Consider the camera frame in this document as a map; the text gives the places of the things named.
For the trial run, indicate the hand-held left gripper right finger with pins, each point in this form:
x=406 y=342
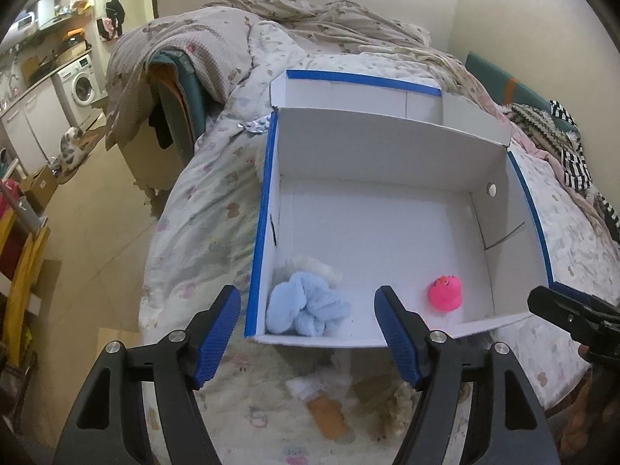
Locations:
x=399 y=339

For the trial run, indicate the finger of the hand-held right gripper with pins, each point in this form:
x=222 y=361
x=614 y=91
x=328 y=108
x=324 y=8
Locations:
x=571 y=312

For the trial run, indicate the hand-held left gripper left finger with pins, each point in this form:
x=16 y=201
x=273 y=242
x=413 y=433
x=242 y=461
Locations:
x=218 y=334

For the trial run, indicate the white cardboard box blue tape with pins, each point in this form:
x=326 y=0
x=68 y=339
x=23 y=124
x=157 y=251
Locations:
x=378 y=232

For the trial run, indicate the pink toy duck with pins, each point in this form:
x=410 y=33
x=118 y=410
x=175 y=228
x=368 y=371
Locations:
x=444 y=295

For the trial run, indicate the beige fluffy plush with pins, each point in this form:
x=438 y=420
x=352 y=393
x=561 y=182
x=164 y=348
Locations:
x=399 y=407

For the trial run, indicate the light blue plush cloth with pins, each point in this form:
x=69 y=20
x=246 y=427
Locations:
x=300 y=307

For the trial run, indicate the white fabric piece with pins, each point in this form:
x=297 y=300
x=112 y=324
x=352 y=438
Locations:
x=315 y=382

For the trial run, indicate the orange brown felt piece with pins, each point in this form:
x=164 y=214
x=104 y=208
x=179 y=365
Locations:
x=332 y=419

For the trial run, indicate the white fluffy plush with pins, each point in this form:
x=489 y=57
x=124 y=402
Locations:
x=317 y=266

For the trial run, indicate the patterned white bed quilt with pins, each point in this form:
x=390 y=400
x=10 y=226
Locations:
x=213 y=213

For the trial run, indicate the striped black white cloth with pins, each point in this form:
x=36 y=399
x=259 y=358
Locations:
x=566 y=189

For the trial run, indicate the black white striped garment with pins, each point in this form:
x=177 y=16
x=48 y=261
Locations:
x=574 y=160

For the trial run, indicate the patterned knit blanket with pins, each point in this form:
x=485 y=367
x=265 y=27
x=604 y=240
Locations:
x=533 y=123

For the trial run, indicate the brown cardboard box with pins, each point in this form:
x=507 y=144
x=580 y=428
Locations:
x=39 y=186

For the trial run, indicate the spotted cat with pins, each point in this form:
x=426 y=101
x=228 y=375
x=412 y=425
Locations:
x=71 y=147

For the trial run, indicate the green cushion orange stripe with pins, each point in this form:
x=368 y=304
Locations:
x=494 y=82

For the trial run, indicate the white washing machine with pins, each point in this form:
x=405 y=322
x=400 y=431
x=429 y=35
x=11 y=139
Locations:
x=82 y=87

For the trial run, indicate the white kitchen cabinet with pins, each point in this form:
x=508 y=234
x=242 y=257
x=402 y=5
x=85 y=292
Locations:
x=24 y=121

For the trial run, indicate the beige printed blanket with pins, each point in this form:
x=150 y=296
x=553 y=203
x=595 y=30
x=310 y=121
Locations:
x=203 y=43

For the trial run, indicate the hanging pink garment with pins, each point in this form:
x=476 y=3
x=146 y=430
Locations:
x=109 y=29

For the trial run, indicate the hanging black garment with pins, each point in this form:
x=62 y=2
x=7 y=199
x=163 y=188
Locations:
x=115 y=9

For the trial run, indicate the white kitchen appliance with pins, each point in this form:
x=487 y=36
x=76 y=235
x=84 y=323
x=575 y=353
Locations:
x=25 y=20

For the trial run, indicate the yellow frame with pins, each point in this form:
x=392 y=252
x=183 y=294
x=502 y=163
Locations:
x=26 y=271

